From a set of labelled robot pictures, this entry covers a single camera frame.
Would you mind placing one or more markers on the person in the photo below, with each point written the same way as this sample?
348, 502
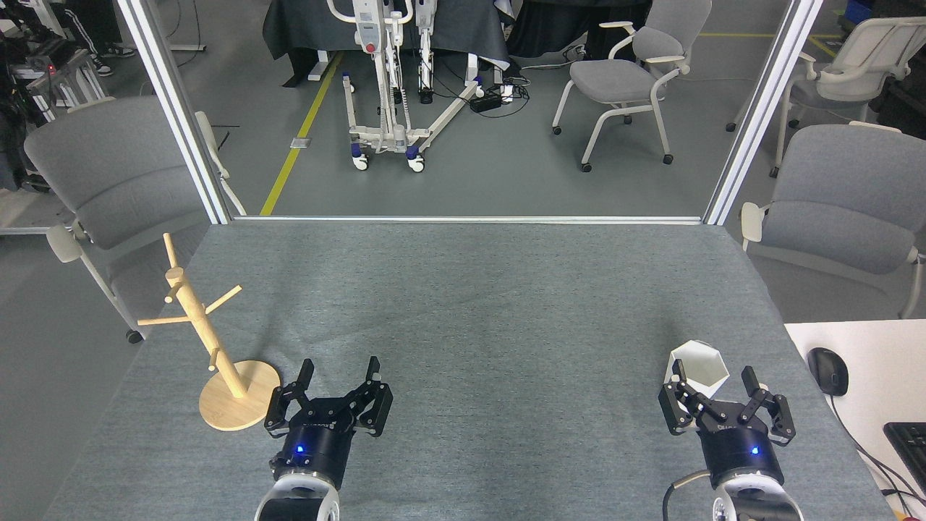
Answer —
101, 29

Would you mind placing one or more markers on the black power strip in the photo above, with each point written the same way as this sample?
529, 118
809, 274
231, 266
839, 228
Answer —
486, 101

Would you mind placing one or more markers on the white stand on wheels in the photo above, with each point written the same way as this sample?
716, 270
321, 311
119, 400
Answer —
376, 137

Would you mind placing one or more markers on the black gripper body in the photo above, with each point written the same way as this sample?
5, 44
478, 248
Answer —
318, 441
741, 452

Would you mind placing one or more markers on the black cloth covered table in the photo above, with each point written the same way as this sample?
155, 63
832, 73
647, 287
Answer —
304, 29

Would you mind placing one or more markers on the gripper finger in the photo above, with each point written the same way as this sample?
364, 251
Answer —
676, 412
375, 409
778, 420
278, 412

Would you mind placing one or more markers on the silver frame post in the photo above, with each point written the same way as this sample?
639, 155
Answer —
759, 108
177, 108

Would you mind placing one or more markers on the white hexagonal cup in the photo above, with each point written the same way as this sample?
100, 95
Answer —
705, 369

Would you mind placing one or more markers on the grey office chair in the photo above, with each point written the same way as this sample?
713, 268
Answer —
622, 76
846, 195
108, 166

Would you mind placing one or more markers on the black computer mouse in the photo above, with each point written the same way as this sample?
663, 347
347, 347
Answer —
828, 370

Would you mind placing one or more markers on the black keyboard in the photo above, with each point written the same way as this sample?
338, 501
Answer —
911, 449

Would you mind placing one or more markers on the white-backed office chair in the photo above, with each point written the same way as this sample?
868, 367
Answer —
868, 47

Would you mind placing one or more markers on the silver frame crossbar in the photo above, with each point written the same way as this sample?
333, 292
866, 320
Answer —
470, 219

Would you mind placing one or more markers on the white desk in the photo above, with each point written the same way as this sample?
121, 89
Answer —
882, 362

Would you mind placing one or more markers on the metal floor plate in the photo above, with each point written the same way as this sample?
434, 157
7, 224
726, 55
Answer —
300, 142

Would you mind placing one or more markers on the wooden cup rack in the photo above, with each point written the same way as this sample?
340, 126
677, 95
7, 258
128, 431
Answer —
239, 401

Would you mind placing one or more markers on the metal equipment rack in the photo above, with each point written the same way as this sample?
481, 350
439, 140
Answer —
54, 76

